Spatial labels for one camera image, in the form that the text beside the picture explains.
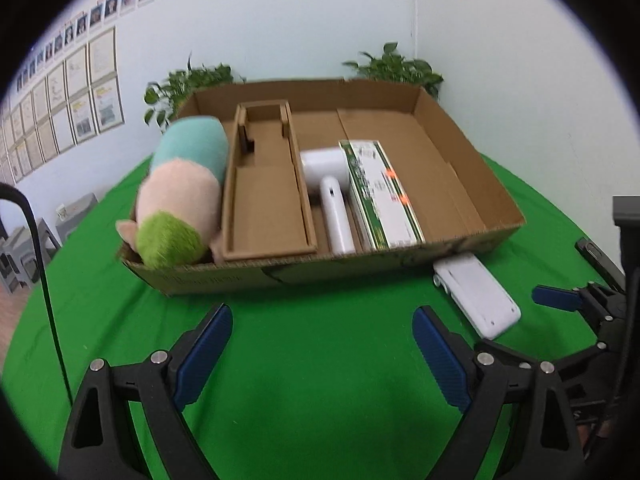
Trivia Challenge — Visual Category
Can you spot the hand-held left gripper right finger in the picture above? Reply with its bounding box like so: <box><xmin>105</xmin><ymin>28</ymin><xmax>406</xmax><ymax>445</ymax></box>
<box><xmin>411</xmin><ymin>306</ymin><xmax>586</xmax><ymax>480</ymax></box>

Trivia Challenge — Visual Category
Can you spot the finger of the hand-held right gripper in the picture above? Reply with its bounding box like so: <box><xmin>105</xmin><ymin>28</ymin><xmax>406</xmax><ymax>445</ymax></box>
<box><xmin>574</xmin><ymin>237</ymin><xmax>629</xmax><ymax>291</ymax></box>
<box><xmin>531</xmin><ymin>280</ymin><xmax>626</xmax><ymax>376</ymax></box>

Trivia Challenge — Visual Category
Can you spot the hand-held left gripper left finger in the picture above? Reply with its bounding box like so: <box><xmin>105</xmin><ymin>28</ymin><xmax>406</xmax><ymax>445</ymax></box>
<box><xmin>59</xmin><ymin>303</ymin><xmax>234</xmax><ymax>480</ymax></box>

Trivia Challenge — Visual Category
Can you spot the white case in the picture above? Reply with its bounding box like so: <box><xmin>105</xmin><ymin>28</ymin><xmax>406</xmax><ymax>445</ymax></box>
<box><xmin>432</xmin><ymin>252</ymin><xmax>522</xmax><ymax>341</ymax></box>

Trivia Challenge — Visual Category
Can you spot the narrow cardboard insert box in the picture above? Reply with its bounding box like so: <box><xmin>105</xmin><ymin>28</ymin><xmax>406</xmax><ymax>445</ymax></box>
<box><xmin>221</xmin><ymin>101</ymin><xmax>319</xmax><ymax>262</ymax></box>

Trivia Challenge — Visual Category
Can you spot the white and green medicine box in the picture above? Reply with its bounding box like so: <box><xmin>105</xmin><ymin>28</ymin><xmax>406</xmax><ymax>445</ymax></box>
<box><xmin>338</xmin><ymin>140</ymin><xmax>426</xmax><ymax>252</ymax></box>

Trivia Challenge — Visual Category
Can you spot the white handheld device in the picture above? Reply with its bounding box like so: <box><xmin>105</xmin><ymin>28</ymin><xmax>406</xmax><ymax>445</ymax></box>
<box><xmin>300</xmin><ymin>147</ymin><xmax>357</xmax><ymax>255</ymax></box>

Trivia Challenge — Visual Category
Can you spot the large shallow cardboard box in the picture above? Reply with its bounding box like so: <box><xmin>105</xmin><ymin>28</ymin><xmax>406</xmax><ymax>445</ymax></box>
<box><xmin>120</xmin><ymin>77</ymin><xmax>526</xmax><ymax>297</ymax></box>

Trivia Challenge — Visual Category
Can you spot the pastel plush toy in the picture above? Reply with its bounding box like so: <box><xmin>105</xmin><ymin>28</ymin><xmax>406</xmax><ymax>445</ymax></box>
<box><xmin>116</xmin><ymin>116</ymin><xmax>230</xmax><ymax>267</ymax></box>

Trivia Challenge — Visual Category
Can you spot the grey plastic stool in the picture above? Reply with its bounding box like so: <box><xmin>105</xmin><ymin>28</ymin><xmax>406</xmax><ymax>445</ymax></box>
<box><xmin>52</xmin><ymin>192</ymin><xmax>99</xmax><ymax>247</ymax></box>
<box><xmin>0</xmin><ymin>217</ymin><xmax>62</xmax><ymax>293</ymax></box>

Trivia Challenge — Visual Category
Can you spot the leafy green potted plant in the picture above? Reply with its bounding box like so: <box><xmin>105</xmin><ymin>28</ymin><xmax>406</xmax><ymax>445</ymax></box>
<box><xmin>342</xmin><ymin>42</ymin><xmax>445</xmax><ymax>101</ymax></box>
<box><xmin>144</xmin><ymin>55</ymin><xmax>246</xmax><ymax>133</ymax></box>

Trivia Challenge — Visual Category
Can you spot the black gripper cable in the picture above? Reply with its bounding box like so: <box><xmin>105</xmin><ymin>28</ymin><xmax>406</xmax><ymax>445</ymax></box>
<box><xmin>0</xmin><ymin>183</ymin><xmax>76</xmax><ymax>406</ymax></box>

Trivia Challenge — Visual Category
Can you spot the wall of framed certificates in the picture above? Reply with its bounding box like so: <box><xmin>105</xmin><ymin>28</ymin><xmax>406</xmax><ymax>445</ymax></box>
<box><xmin>0</xmin><ymin>27</ymin><xmax>126</xmax><ymax>186</ymax></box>

